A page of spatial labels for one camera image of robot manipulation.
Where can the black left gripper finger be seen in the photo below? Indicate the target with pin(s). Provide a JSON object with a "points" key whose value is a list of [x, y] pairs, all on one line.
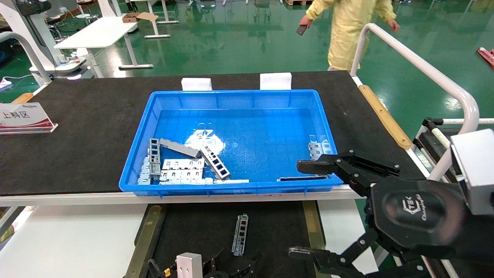
{"points": [[251, 264], [213, 262]]}

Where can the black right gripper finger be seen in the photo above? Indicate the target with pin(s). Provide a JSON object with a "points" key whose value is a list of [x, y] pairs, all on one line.
{"points": [[347, 262], [347, 168]]}

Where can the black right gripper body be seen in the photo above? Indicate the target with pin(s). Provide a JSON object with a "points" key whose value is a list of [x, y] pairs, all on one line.
{"points": [[420, 216]]}

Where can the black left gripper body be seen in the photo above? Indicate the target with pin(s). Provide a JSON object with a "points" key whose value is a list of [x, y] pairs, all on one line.
{"points": [[227, 275]]}

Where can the black container with brass edges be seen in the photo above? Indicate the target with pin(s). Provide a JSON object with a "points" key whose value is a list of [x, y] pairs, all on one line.
{"points": [[278, 231]]}

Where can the long wooden edge strip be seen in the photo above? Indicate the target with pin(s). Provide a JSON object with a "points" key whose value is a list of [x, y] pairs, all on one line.
{"points": [[386, 116]]}

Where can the black cart with white tubes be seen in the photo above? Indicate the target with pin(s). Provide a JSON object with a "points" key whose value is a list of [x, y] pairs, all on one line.
{"points": [[422, 139]]}

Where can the blue plastic bin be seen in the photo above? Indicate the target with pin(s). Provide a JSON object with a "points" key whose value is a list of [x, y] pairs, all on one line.
{"points": [[251, 131]]}

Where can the white foam block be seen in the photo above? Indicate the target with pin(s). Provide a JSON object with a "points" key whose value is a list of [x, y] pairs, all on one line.
{"points": [[276, 81], [197, 84]]}

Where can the white tube handrail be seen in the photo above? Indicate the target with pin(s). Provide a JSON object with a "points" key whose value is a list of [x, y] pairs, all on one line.
{"points": [[424, 65]]}

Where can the person in yellow coat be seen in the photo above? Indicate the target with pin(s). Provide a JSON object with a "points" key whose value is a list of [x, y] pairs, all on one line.
{"points": [[347, 31]]}

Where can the dark mobile phone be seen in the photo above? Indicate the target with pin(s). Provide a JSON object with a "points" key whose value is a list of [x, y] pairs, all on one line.
{"points": [[302, 30]]}

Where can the white low table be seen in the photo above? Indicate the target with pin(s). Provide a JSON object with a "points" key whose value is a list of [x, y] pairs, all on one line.
{"points": [[58, 239]]}

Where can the red object on floor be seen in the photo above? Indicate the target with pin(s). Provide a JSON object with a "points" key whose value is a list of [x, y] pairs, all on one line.
{"points": [[487, 56]]}

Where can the acrylic sign with Chinese text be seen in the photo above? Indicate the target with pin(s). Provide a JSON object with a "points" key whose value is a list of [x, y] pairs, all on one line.
{"points": [[23, 116]]}

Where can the short wooden edge strip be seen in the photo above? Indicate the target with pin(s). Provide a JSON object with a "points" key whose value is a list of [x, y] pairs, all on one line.
{"points": [[23, 98]]}

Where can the white desk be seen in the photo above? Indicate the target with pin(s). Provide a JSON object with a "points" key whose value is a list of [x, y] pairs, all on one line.
{"points": [[96, 33]]}

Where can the small open cardboard box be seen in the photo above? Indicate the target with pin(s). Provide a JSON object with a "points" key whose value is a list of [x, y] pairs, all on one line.
{"points": [[133, 17]]}

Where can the white power strip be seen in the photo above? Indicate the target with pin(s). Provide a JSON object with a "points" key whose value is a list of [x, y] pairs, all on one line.
{"points": [[5, 82]]}

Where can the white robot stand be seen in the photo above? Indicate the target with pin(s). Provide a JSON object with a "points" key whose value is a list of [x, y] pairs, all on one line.
{"points": [[23, 31]]}

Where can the grey tube handrail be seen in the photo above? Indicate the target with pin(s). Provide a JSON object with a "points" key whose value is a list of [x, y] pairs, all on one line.
{"points": [[11, 34]]}

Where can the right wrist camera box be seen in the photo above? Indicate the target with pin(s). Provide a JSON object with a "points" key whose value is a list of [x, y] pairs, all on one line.
{"points": [[478, 173]]}

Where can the white table frame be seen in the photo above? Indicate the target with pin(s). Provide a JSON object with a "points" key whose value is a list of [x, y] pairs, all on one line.
{"points": [[157, 36]]}

